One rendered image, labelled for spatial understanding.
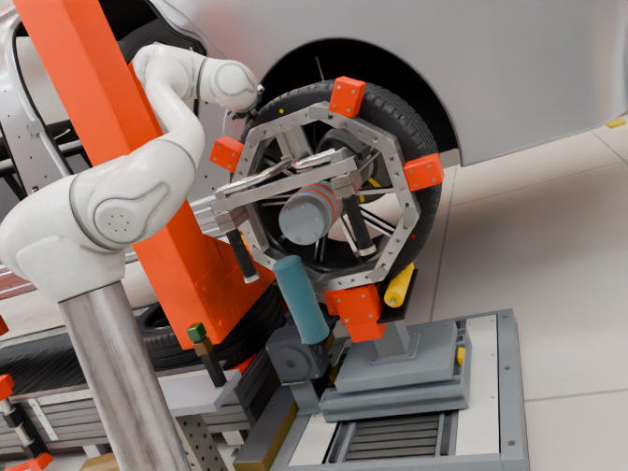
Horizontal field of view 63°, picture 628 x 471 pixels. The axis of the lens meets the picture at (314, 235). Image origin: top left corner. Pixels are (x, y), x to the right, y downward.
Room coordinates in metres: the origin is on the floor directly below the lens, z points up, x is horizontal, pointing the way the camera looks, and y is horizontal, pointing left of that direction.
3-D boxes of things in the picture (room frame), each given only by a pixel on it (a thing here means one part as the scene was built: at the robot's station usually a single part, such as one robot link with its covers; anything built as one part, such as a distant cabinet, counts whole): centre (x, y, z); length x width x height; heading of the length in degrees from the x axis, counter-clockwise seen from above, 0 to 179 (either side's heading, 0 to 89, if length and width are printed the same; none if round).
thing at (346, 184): (1.23, -0.12, 0.93); 0.09 x 0.05 x 0.05; 156
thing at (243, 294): (1.98, 0.31, 0.69); 0.52 x 0.17 x 0.35; 156
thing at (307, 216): (1.42, -0.02, 0.85); 0.21 x 0.14 x 0.14; 156
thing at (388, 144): (1.49, -0.05, 0.85); 0.54 x 0.07 x 0.54; 66
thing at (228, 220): (1.37, 0.19, 0.93); 0.09 x 0.05 x 0.05; 156
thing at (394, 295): (1.53, -0.20, 0.51); 0.29 x 0.06 x 0.06; 156
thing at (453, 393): (1.65, -0.10, 0.13); 0.50 x 0.36 x 0.10; 66
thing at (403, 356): (1.64, -0.12, 0.32); 0.40 x 0.30 x 0.28; 66
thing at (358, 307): (1.52, -0.07, 0.48); 0.16 x 0.12 x 0.17; 156
